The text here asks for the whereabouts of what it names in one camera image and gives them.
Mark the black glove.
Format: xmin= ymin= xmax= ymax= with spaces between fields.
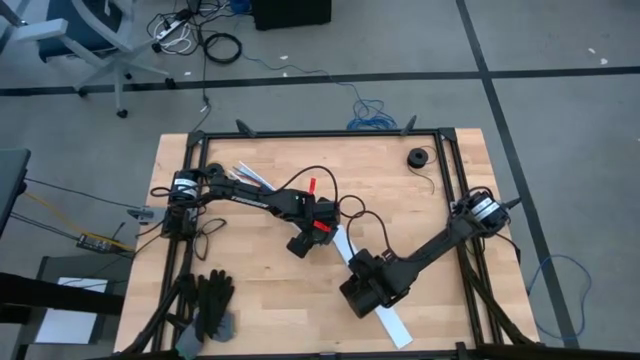
xmin=174 ymin=268 xmax=237 ymax=344

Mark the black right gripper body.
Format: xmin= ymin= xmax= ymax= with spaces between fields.
xmin=338 ymin=248 xmax=419 ymax=320

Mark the small black electronics box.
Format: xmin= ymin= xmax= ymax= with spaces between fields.
xmin=75 ymin=233 xmax=115 ymax=254

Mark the white paper sheet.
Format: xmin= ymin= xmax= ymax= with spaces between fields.
xmin=33 ymin=275 xmax=109 ymax=346

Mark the coiled black floor cable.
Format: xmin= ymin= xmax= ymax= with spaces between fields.
xmin=203 ymin=31 xmax=244 ymax=66

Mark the white slotted cable duct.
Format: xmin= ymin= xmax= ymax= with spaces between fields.
xmin=227 ymin=159 xmax=277 ymax=194

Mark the black wire spool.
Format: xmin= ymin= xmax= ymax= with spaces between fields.
xmin=405 ymin=145 xmax=438 ymax=197

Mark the grey green glove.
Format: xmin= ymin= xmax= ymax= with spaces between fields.
xmin=174 ymin=308 xmax=239 ymax=360

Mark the looped blue floor cable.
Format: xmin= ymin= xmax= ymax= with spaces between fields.
xmin=526 ymin=253 xmax=594 ymax=343

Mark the thin yellow floor cable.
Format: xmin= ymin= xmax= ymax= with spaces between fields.
xmin=23 ymin=191 xmax=137 ymax=252

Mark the white blue office chair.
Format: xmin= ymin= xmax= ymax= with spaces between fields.
xmin=0 ymin=0 xmax=177 ymax=120

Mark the dark side desk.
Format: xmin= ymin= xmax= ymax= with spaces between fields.
xmin=0 ymin=147 xmax=33 ymax=242

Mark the black aluminium table frame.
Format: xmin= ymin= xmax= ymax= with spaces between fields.
xmin=113 ymin=117 xmax=542 ymax=360

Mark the white power strip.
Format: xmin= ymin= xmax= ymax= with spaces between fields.
xmin=152 ymin=11 xmax=195 ymax=45

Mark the tangled blue network cable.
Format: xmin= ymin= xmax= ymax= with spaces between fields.
xmin=238 ymin=51 xmax=399 ymax=132

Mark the white duct cover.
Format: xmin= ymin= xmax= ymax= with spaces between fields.
xmin=331 ymin=224 xmax=415 ymax=350

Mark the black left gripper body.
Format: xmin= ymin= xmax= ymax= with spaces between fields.
xmin=285 ymin=222 xmax=341 ymax=260

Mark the black box on floor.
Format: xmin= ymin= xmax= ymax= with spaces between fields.
xmin=249 ymin=0 xmax=334 ymax=33

